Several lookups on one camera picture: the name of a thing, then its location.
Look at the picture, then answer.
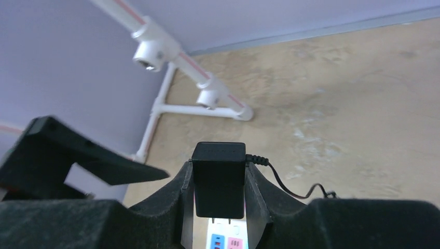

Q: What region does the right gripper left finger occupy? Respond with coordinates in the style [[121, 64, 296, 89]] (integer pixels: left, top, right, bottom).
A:
[[1, 162, 194, 248]]

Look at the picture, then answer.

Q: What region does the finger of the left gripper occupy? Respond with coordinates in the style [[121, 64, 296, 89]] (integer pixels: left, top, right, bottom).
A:
[[1, 116, 170, 200]]

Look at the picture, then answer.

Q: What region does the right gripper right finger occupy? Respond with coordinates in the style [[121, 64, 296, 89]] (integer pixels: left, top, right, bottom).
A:
[[245, 163, 439, 248]]

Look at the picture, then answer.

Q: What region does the white PVC pipe frame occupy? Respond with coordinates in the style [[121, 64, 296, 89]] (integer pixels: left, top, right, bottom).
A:
[[90, 0, 254, 164]]

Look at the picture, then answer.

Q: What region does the white multicolour power strip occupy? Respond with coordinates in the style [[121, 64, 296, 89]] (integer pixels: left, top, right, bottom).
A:
[[205, 218, 249, 249]]

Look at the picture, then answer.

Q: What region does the black power adapter with switch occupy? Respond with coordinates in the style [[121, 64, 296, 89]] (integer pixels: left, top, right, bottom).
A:
[[191, 142, 337, 219]]

